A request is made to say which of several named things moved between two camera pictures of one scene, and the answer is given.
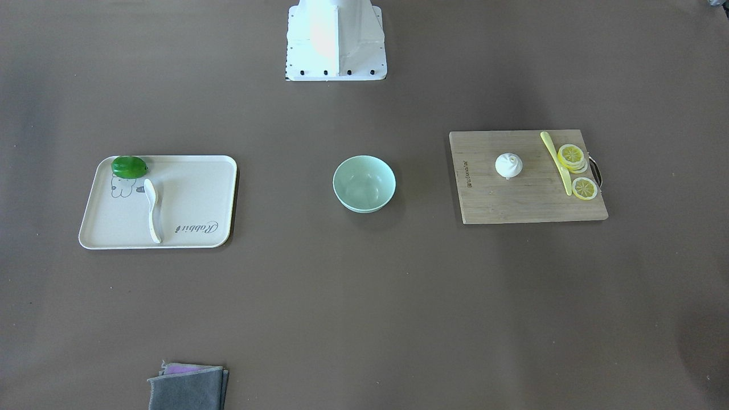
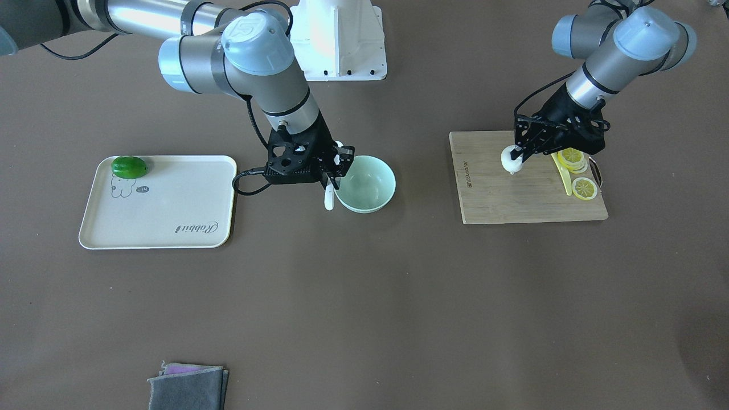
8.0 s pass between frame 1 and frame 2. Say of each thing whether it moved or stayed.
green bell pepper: stayed
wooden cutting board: stayed
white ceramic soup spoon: moved
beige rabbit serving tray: stayed
